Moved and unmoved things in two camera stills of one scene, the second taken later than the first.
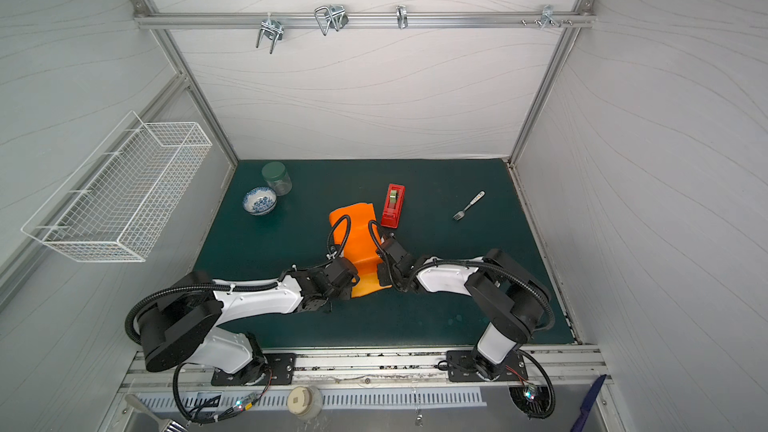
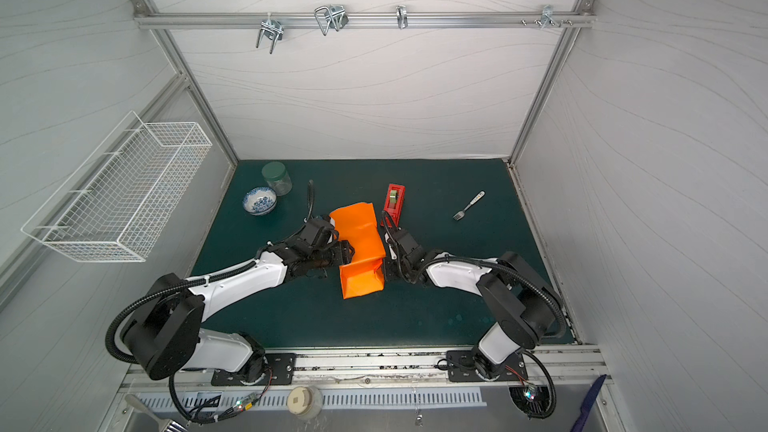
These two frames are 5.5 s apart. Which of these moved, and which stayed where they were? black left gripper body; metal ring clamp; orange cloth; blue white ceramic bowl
Moved: black left gripper body
Stayed: orange cloth; metal ring clamp; blue white ceramic bowl
